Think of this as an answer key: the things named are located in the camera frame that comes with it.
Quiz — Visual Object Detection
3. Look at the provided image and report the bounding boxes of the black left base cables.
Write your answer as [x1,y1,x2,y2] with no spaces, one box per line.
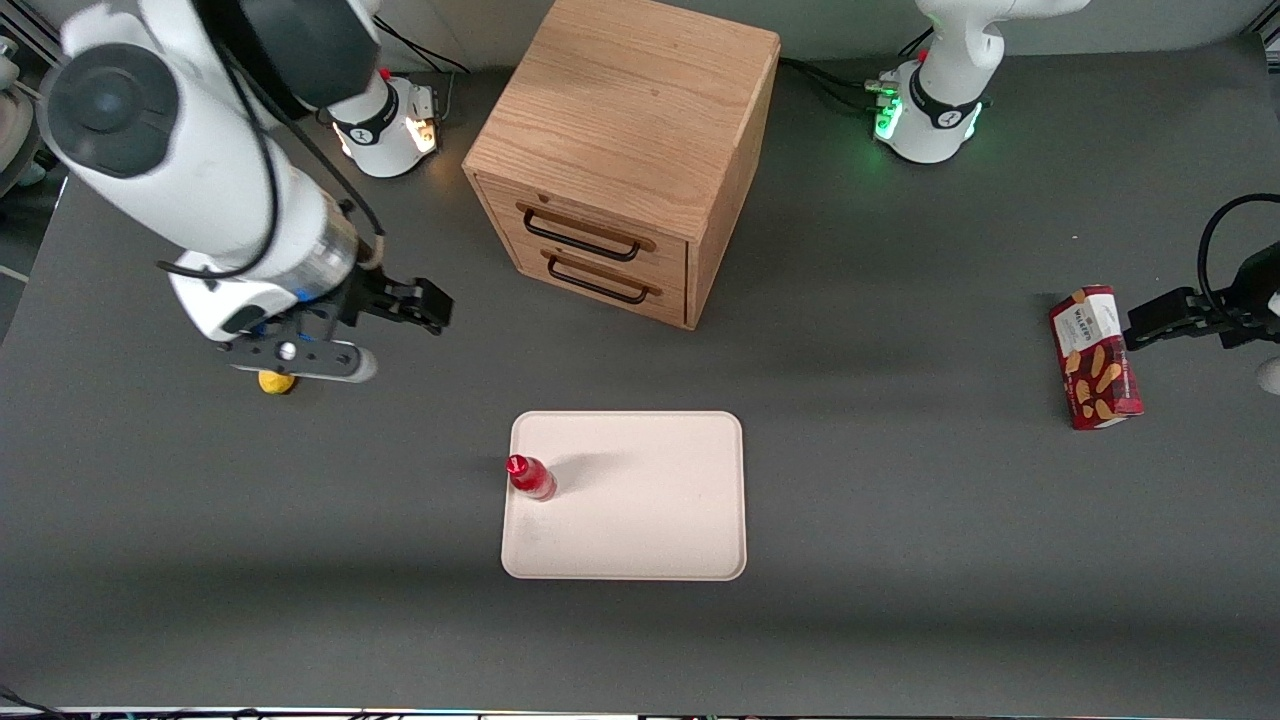
[778,55,893,113]

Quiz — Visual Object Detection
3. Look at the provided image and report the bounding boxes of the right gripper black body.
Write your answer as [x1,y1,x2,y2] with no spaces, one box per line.
[262,266,398,348]

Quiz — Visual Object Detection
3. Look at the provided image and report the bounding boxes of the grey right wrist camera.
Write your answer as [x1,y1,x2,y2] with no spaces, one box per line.
[219,339,380,385]

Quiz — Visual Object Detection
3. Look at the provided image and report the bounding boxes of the red coke bottle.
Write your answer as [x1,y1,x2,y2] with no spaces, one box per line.
[505,454,558,502]

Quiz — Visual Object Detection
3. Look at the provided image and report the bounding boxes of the wooden two-drawer cabinet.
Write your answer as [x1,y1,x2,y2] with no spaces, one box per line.
[462,0,782,331]

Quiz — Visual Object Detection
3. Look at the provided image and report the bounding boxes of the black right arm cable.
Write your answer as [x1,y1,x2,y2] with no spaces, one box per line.
[155,45,387,283]

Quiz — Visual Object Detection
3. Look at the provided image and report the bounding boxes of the black right base cables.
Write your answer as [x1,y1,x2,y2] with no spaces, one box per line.
[378,18,477,77]

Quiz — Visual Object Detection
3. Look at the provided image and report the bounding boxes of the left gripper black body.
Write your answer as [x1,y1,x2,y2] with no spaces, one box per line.
[1198,244,1280,349]

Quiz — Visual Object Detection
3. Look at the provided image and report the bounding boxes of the aluminium frame rail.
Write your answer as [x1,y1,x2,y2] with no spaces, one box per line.
[0,0,67,63]

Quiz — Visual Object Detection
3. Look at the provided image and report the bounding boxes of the red cookie box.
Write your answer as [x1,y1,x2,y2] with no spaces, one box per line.
[1048,285,1144,431]

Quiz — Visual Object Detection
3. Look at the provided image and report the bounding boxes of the beige rectangular tray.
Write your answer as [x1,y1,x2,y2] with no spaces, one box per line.
[501,411,748,582]

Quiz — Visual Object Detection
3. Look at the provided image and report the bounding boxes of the black base cables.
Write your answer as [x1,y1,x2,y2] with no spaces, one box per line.
[778,55,893,113]
[378,18,477,77]

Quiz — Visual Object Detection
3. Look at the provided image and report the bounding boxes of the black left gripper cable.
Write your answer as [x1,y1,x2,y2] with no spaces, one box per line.
[1197,193,1280,306]

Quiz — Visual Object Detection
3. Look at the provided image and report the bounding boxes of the black wire drawer handle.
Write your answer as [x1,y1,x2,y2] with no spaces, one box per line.
[541,250,663,305]
[516,202,658,263]

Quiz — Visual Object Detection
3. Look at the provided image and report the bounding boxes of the beige round background object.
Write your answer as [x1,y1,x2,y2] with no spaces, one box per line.
[0,38,47,191]

